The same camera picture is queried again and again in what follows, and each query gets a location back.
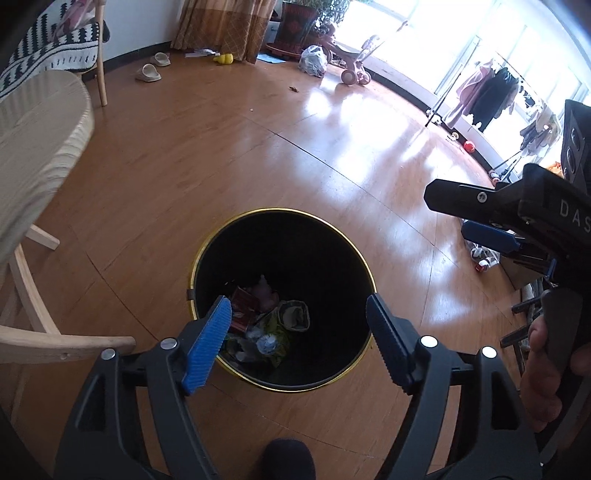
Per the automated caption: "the black gold-rimmed trash bin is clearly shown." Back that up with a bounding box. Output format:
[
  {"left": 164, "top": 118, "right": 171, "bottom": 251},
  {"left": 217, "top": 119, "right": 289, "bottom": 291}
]
[{"left": 187, "top": 207, "right": 377, "bottom": 393}]

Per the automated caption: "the person's right hand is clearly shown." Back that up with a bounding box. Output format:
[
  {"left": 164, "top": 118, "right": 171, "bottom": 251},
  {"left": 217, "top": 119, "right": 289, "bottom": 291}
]
[{"left": 520, "top": 316, "right": 562, "bottom": 432}]

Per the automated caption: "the clothes drying rack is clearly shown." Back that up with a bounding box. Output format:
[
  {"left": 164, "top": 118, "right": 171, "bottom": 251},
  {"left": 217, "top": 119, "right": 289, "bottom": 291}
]
[{"left": 427, "top": 54, "right": 563, "bottom": 181}]

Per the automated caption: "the wooden chair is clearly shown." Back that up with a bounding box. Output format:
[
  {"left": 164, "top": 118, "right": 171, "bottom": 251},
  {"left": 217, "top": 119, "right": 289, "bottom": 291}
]
[{"left": 1, "top": 226, "right": 137, "bottom": 422}]

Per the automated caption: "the person's dark foot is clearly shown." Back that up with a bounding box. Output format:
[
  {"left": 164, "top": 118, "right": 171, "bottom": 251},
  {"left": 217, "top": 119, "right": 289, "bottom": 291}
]
[{"left": 250, "top": 438, "right": 317, "bottom": 480}]

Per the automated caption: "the clear plastic bag on floor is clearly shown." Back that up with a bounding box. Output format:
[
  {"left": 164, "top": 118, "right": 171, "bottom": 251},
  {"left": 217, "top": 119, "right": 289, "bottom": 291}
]
[{"left": 298, "top": 45, "right": 328, "bottom": 78}]

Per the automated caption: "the potted green plant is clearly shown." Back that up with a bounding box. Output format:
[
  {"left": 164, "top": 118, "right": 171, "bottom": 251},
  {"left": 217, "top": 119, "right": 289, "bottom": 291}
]
[{"left": 264, "top": 1, "right": 351, "bottom": 60}]

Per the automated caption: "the yellow toy on floor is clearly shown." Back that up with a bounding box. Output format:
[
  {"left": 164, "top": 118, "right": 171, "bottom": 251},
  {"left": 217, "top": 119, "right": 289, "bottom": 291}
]
[{"left": 213, "top": 53, "right": 235, "bottom": 65}]

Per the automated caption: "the brown checkered curtain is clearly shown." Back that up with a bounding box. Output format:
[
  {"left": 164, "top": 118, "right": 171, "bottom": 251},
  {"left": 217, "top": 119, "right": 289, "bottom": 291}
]
[{"left": 171, "top": 0, "right": 276, "bottom": 64}]

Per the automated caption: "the beige slipper near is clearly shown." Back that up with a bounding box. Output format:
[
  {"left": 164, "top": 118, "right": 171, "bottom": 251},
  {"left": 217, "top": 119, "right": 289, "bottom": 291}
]
[{"left": 134, "top": 64, "right": 161, "bottom": 83}]

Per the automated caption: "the beige slipper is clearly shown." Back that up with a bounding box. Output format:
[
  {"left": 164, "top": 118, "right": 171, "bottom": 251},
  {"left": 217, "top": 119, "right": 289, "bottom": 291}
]
[
  {"left": 134, "top": 64, "right": 161, "bottom": 83},
  {"left": 150, "top": 52, "right": 171, "bottom": 68}
]

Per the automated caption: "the beige slipper far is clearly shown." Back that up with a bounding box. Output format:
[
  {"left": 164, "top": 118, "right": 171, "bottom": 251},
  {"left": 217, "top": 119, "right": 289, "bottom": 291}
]
[{"left": 150, "top": 52, "right": 171, "bottom": 68}]

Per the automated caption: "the black white checkered sofa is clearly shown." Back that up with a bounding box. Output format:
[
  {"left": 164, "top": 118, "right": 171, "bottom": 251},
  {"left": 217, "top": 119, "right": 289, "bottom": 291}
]
[{"left": 1, "top": 1, "right": 110, "bottom": 105}]

